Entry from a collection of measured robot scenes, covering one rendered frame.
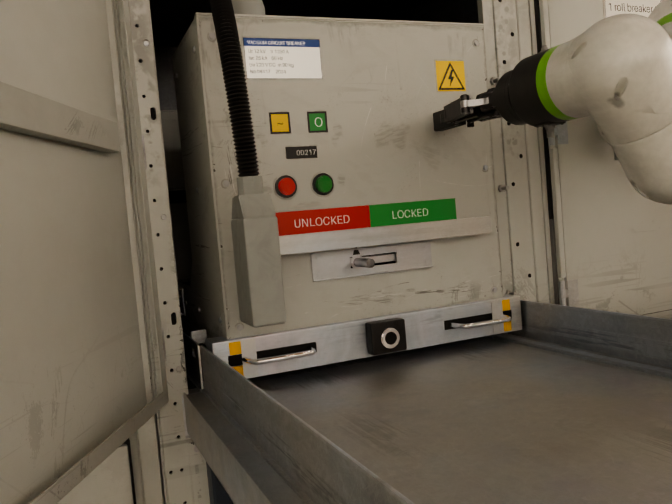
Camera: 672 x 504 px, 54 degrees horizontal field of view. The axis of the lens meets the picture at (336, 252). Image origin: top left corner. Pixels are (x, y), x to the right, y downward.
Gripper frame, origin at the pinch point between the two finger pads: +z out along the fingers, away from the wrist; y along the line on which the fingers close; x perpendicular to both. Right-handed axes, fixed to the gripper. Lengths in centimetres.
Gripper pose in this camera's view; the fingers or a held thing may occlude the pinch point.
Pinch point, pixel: (448, 118)
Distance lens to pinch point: 108.5
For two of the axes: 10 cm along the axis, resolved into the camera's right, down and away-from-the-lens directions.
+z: -3.9, -0.2, 9.2
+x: -0.9, -9.9, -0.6
